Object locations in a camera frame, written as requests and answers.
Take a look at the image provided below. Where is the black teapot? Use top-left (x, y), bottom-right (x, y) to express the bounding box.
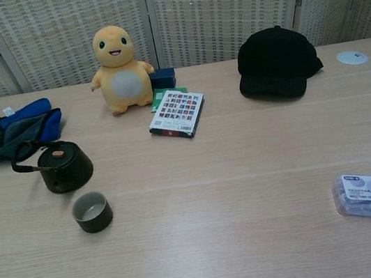
top-left (8, 130), bottom-right (97, 201)

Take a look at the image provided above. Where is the dark green ceramic cup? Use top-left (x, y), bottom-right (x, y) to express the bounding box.
top-left (69, 189), bottom-right (116, 237)

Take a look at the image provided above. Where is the white box with picture grid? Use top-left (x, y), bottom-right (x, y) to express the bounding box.
top-left (143, 85), bottom-right (212, 146)

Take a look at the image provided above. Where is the dark blue box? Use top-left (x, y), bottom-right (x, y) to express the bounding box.
top-left (148, 65), bottom-right (178, 91)

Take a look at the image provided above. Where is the yellow plush toy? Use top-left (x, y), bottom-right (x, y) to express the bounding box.
top-left (81, 19), bottom-right (162, 119)

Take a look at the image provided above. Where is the black cap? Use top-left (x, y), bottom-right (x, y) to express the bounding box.
top-left (230, 18), bottom-right (328, 107)

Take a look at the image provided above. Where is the woven folding screen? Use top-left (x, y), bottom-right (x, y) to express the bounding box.
top-left (0, 0), bottom-right (371, 99)

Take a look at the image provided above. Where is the blue grey folded cloth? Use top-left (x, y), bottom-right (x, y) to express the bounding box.
top-left (0, 95), bottom-right (69, 166)

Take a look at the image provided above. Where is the round grey cable grommet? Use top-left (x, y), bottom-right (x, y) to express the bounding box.
top-left (335, 47), bottom-right (370, 68)

